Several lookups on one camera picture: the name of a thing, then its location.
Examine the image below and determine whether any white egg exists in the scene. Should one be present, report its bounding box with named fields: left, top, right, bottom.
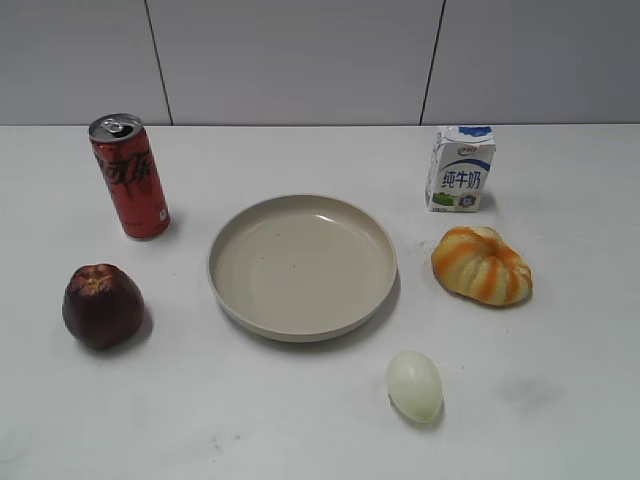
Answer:
left=386, top=351, right=444, bottom=424

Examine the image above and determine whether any beige round plate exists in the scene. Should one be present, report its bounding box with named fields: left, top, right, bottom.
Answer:
left=207, top=194, right=399, bottom=344

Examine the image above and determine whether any orange striped pumpkin bread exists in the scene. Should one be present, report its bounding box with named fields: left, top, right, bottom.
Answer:
left=431, top=226, right=533, bottom=307

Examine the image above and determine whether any white blue milk carton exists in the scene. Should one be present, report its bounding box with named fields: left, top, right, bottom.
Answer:
left=425, top=126, right=496, bottom=212

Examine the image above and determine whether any red soda can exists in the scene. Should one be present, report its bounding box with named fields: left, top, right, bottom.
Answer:
left=88, top=113, right=171, bottom=240

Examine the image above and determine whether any dark red apple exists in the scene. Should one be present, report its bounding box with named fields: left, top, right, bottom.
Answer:
left=62, top=263, right=145, bottom=351

